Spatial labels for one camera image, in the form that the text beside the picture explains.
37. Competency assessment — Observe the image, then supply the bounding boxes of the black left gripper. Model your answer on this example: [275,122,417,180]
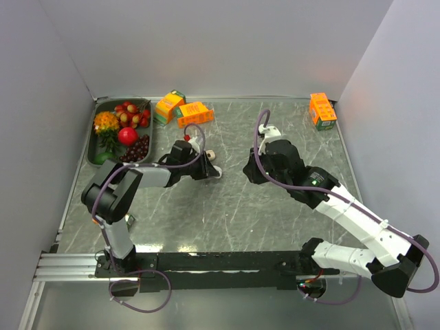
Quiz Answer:
[180,151,219,180]

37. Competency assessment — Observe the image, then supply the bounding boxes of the beige earbud charging case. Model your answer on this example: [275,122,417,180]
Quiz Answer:
[206,150,216,161]

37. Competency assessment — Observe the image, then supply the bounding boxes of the white earbud charging case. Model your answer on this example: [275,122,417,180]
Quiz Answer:
[214,166,223,179]

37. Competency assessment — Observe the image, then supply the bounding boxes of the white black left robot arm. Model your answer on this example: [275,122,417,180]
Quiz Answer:
[81,140,222,276]

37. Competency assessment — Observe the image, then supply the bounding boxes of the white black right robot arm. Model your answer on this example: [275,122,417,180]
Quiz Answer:
[243,139,429,298]

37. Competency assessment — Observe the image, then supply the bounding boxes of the orange carton lying back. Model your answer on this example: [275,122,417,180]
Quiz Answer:
[174,101,215,129]

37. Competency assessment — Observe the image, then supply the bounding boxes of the orange green carton right corner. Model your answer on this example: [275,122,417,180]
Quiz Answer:
[309,93,337,131]

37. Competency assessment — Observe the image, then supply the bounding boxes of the dark red grape bunch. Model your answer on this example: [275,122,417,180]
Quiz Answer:
[119,135,150,163]

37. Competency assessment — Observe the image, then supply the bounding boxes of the orange green carton upright back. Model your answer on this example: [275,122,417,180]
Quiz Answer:
[154,89,186,125]

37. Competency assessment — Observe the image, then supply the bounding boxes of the red apple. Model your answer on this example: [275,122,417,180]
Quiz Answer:
[118,127,139,146]

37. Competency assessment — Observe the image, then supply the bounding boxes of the orange green carton near left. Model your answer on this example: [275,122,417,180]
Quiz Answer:
[124,214,135,230]

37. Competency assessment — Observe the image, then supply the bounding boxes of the dark green fruit tray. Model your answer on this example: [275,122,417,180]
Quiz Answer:
[87,98,154,167]

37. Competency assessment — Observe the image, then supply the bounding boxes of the green avocado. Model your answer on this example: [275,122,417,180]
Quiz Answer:
[93,152,116,166]

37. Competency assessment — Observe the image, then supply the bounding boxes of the orange spiky fruit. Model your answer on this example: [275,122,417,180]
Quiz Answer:
[93,111,120,135]

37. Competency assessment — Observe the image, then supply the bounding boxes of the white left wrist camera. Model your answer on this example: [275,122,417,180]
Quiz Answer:
[184,135,204,153]

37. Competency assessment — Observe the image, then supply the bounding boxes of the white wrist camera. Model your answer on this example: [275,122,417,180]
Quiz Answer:
[184,135,204,153]
[257,124,282,155]

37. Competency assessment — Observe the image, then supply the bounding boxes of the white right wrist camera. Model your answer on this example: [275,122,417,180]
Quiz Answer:
[257,124,282,155]

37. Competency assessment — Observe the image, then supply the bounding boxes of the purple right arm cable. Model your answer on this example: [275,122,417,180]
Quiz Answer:
[253,109,439,305]

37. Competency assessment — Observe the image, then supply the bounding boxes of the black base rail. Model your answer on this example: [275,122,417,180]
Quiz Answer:
[95,251,321,293]

